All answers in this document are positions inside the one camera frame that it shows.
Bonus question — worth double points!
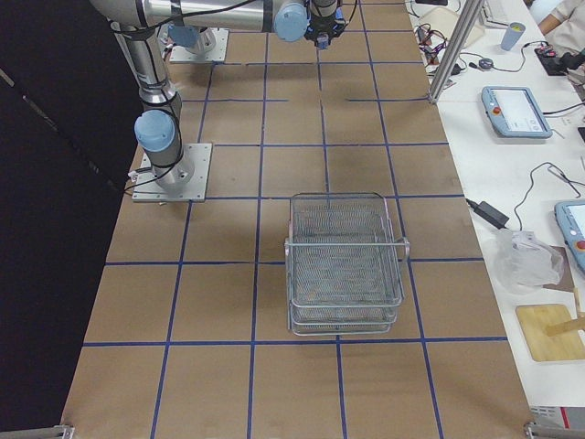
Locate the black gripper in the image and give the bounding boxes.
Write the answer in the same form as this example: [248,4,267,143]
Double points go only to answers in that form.
[304,11,346,44]

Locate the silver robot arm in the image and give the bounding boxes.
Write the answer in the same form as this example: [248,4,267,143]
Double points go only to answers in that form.
[167,24,216,55]
[92,1,347,200]

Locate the blue cup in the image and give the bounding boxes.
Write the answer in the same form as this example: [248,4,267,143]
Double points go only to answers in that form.
[500,22,526,51]

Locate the far teach pendant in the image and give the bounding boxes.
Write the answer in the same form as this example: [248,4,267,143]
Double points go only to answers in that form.
[481,86,552,139]

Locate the teach pendant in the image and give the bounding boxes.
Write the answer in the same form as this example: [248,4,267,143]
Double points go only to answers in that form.
[554,201,585,272]
[481,86,552,139]

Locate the black power adapter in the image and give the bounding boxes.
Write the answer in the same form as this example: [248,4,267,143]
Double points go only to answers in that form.
[470,201,509,230]

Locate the near teach pendant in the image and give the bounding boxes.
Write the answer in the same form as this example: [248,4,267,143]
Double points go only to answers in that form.
[554,201,585,272]

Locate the clear plastic bag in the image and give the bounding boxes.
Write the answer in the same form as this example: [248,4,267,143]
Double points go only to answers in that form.
[487,229,565,288]

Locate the wooden cutting board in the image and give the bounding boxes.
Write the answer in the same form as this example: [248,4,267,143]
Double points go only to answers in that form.
[516,304,584,362]

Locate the aluminium frame post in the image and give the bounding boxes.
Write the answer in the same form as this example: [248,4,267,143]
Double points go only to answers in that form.
[428,0,484,104]

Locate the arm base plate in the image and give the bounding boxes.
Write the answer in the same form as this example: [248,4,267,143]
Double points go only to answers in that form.
[131,144,212,202]
[170,28,229,64]

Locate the wire mesh shelf basket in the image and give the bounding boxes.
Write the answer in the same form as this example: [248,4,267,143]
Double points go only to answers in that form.
[284,193,410,336]

